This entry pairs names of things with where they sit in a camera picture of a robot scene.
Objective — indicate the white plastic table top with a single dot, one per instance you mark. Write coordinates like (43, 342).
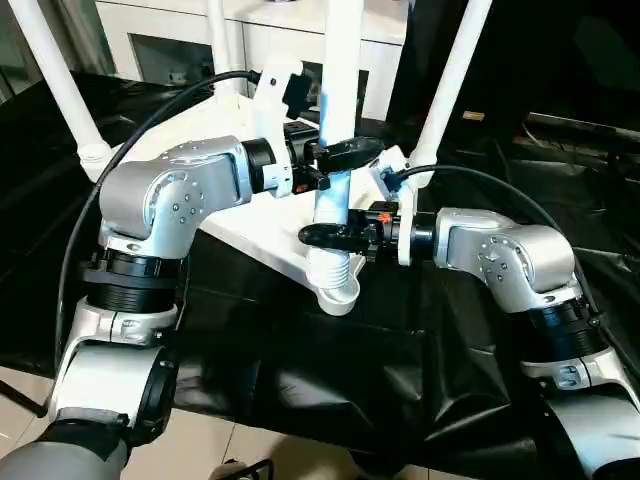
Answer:
(260, 240)

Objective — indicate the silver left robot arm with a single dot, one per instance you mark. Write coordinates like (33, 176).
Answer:
(165, 185)

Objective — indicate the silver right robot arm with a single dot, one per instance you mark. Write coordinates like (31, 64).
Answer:
(500, 250)

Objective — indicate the small yellow label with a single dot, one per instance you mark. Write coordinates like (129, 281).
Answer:
(473, 115)

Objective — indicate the black work mat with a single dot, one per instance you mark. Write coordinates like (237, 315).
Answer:
(300, 375)

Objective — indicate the white sideboard cabinet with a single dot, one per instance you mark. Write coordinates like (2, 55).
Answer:
(160, 30)

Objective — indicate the beige curtain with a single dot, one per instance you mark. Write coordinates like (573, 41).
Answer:
(85, 35)

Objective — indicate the grey metal bench leg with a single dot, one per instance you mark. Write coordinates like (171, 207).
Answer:
(22, 397)

